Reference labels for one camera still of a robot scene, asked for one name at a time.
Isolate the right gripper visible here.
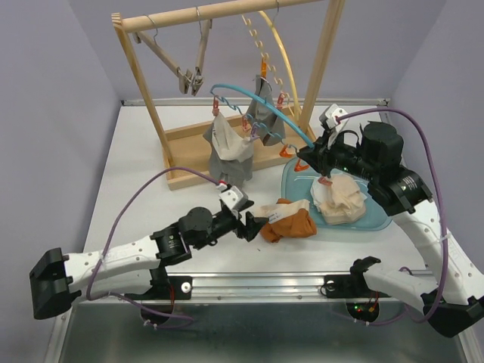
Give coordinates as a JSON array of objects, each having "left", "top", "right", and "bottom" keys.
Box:
[{"left": 296, "top": 129, "right": 380, "bottom": 182}]

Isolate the orange and cream underwear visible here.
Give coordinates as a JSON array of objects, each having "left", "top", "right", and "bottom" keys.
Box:
[{"left": 253, "top": 198, "right": 317, "bottom": 243}]

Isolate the white underwear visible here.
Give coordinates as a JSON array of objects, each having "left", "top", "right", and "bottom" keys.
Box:
[{"left": 309, "top": 178, "right": 368, "bottom": 216}]

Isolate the beige cotton underwear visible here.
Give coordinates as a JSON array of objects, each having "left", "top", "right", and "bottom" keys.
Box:
[{"left": 319, "top": 174, "right": 367, "bottom": 225}]

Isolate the grey and cream underwear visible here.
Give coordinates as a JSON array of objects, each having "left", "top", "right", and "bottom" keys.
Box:
[{"left": 203, "top": 113, "right": 254, "bottom": 187}]

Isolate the plain grey underwear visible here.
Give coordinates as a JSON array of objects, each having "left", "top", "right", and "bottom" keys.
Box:
[{"left": 247, "top": 75, "right": 285, "bottom": 147}]

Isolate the yellow plastic hanger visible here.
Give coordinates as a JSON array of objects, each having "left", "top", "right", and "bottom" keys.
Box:
[{"left": 241, "top": 11, "right": 302, "bottom": 122}]

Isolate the blue plastic hanger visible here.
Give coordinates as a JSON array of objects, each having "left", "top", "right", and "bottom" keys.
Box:
[{"left": 209, "top": 82, "right": 334, "bottom": 186}]

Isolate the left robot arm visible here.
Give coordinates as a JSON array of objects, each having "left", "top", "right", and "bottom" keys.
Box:
[{"left": 29, "top": 204, "right": 268, "bottom": 320}]

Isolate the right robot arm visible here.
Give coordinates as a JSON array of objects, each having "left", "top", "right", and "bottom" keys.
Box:
[{"left": 297, "top": 122, "right": 483, "bottom": 337}]

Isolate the teal plastic bin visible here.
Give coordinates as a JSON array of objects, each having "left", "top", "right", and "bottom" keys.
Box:
[{"left": 281, "top": 160, "right": 391, "bottom": 231}]

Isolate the wooden clothes rack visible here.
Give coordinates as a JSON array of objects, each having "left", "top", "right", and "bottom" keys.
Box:
[{"left": 111, "top": 1, "right": 345, "bottom": 190}]

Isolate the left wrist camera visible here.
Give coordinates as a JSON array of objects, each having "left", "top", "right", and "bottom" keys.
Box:
[{"left": 216, "top": 182, "right": 249, "bottom": 212}]

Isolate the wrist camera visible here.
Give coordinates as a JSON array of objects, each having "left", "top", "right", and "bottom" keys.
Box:
[
  {"left": 319, "top": 104, "right": 348, "bottom": 149},
  {"left": 216, "top": 182, "right": 249, "bottom": 212}
]

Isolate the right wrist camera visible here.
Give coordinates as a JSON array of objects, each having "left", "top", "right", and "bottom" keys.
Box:
[{"left": 319, "top": 104, "right": 348, "bottom": 149}]

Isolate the aluminium mounting rail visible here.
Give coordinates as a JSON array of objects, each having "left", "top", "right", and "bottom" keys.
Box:
[{"left": 60, "top": 268, "right": 466, "bottom": 304}]

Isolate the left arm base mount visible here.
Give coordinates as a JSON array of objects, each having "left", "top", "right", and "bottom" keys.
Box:
[{"left": 141, "top": 266, "right": 193, "bottom": 301}]

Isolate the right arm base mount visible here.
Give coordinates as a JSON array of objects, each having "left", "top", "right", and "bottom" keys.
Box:
[{"left": 320, "top": 256, "right": 381, "bottom": 299}]

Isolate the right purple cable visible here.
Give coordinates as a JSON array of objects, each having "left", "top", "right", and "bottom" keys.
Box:
[{"left": 336, "top": 107, "right": 449, "bottom": 325}]

